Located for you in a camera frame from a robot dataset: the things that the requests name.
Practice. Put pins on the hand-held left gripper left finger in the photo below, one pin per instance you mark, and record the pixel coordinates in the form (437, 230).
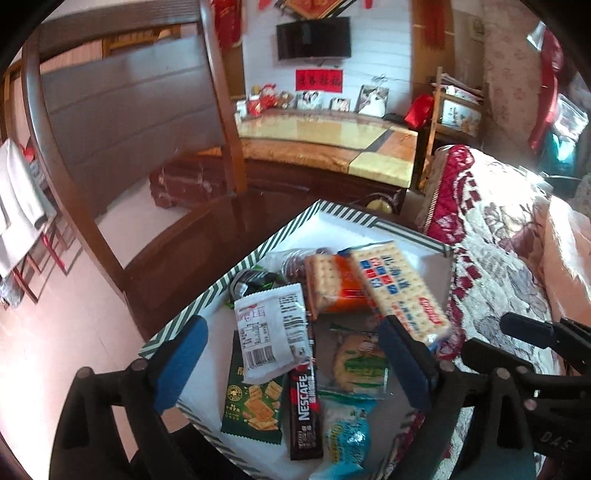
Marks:
(182, 360)

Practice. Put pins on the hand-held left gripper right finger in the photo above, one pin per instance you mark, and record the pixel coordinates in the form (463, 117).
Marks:
(406, 364)

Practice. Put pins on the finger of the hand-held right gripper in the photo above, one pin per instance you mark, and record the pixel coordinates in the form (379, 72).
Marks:
(531, 332)
(494, 357)

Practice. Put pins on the clear-wrapped cake packet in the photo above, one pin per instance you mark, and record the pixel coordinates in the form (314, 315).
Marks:
(360, 364)

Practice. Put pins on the blue checked cracker packet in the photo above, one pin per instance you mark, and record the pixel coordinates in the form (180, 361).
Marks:
(397, 286)

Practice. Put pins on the green cracker packet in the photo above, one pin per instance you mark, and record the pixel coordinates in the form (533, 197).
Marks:
(249, 406)

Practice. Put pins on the white red-print snack packet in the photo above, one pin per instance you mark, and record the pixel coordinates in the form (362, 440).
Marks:
(272, 332)

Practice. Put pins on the blue candy packet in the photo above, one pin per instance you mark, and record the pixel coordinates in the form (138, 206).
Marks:
(346, 438)

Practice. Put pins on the orange cracker packet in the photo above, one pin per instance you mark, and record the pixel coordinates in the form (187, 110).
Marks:
(341, 286)

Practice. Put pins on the dark green snack packet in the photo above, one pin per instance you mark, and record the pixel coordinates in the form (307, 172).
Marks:
(251, 281)

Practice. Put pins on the black coffee stick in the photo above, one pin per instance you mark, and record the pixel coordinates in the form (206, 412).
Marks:
(305, 406)

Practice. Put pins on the striped cardboard box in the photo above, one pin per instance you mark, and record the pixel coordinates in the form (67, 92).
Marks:
(351, 230)

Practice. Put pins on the peach quilt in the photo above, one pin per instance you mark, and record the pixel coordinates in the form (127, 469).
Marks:
(572, 249)

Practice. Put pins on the floral fleece blanket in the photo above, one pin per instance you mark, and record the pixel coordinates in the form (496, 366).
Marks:
(498, 240)

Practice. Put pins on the yellow round ornament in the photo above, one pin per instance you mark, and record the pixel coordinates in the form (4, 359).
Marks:
(381, 204)

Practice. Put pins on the teal bag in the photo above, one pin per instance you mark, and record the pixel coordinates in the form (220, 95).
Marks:
(561, 145)

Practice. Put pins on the white towel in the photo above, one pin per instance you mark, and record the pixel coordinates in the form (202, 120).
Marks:
(18, 207)

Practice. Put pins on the framed floral painting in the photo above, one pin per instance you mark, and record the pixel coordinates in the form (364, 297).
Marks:
(459, 117)

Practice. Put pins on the wooden shelf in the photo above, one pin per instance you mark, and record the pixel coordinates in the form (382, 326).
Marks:
(436, 120)

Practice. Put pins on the shiny red bag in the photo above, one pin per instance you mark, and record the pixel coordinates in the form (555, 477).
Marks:
(549, 92)

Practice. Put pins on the red cloth bag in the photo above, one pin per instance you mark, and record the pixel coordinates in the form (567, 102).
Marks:
(419, 111)

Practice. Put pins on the marble-top wooden table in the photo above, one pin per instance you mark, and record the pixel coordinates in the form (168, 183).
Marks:
(323, 129)

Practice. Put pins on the wooden chair grey back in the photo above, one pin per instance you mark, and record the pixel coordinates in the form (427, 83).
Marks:
(129, 106)

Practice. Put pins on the floral curtain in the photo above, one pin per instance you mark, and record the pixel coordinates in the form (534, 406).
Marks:
(508, 69)

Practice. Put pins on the red doll figure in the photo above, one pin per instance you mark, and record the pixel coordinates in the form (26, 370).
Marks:
(263, 99)

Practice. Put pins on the brown teddy bear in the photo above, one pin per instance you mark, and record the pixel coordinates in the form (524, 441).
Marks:
(286, 100)

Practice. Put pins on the red hanging decoration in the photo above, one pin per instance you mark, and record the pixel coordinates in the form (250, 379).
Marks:
(227, 23)

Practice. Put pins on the wedding photo frame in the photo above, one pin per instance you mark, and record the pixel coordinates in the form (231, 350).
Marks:
(372, 100)

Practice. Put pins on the small photo frame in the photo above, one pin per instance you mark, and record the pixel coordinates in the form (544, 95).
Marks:
(340, 104)

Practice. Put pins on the couple photo frame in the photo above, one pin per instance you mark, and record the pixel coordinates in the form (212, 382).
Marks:
(308, 100)

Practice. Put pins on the red wall banner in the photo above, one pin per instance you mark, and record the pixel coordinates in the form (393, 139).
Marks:
(319, 80)

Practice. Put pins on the wall television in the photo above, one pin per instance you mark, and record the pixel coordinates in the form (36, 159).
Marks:
(314, 39)

